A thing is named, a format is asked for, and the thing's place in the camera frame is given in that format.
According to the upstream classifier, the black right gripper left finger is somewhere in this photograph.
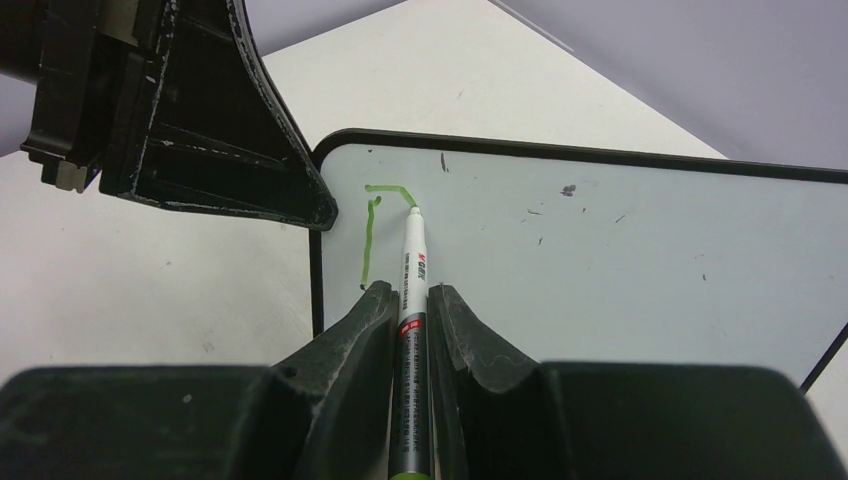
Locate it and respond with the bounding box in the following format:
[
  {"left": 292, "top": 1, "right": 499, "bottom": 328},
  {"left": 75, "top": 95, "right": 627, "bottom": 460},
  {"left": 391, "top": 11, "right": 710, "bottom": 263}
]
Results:
[{"left": 1, "top": 281, "right": 398, "bottom": 479}]

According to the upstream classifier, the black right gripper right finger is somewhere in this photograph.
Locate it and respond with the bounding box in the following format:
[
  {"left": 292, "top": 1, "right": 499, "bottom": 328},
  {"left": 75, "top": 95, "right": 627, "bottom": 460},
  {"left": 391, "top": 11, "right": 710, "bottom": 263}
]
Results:
[{"left": 428, "top": 285, "right": 847, "bottom": 479}]

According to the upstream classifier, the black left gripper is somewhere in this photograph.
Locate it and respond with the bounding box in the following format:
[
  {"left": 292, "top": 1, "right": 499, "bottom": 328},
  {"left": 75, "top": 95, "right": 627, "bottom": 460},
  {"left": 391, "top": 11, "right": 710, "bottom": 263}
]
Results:
[{"left": 1, "top": 0, "right": 338, "bottom": 231}]

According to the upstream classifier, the silver marker pen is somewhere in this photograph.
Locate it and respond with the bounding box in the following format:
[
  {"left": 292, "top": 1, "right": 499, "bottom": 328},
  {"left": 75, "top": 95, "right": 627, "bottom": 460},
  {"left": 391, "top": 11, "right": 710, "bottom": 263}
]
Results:
[{"left": 388, "top": 207, "right": 433, "bottom": 478}]

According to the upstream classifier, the black framed small whiteboard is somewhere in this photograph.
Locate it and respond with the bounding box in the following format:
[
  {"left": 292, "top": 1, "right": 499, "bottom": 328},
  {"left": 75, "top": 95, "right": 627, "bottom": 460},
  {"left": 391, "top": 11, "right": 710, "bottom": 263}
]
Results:
[{"left": 310, "top": 129, "right": 847, "bottom": 389}]

